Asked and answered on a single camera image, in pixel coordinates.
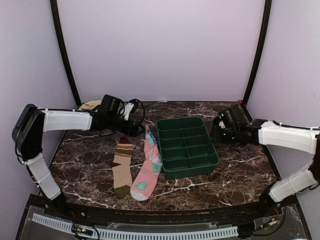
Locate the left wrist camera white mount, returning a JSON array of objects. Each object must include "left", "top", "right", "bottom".
[{"left": 122, "top": 100, "right": 139, "bottom": 121}]

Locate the green compartment tray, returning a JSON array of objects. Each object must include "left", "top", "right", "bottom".
[{"left": 156, "top": 116, "right": 220, "bottom": 180}]

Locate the beige striped sock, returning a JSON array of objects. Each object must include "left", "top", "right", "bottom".
[{"left": 110, "top": 137, "right": 135, "bottom": 196}]

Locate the right black frame post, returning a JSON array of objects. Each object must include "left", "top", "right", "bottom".
[{"left": 242, "top": 0, "right": 273, "bottom": 106}]

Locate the black front rail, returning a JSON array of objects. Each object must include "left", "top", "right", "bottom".
[{"left": 64, "top": 202, "right": 261, "bottom": 225}]

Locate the small circuit board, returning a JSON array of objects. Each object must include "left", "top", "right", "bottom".
[{"left": 71, "top": 224, "right": 93, "bottom": 236}]

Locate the left black frame post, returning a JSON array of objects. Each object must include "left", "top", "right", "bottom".
[{"left": 49, "top": 0, "right": 82, "bottom": 107}]

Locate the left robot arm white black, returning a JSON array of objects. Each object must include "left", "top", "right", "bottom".
[{"left": 11, "top": 94, "right": 146, "bottom": 218}]

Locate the white slotted cable duct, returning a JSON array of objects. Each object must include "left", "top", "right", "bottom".
[{"left": 31, "top": 213, "right": 239, "bottom": 240}]

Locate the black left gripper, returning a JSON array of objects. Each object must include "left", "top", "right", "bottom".
[{"left": 107, "top": 114, "right": 146, "bottom": 138}]

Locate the round beige floral coaster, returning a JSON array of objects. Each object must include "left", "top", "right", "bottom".
[{"left": 78, "top": 100, "right": 102, "bottom": 111}]

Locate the pink patterned sock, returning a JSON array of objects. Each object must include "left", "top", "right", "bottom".
[{"left": 130, "top": 125, "right": 163, "bottom": 202}]

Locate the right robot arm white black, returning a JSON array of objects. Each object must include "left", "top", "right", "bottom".
[{"left": 210, "top": 104, "right": 320, "bottom": 217}]

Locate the black frame post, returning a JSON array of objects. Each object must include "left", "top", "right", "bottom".
[
  {"left": 242, "top": 0, "right": 273, "bottom": 106},
  {"left": 49, "top": 0, "right": 82, "bottom": 107}
]

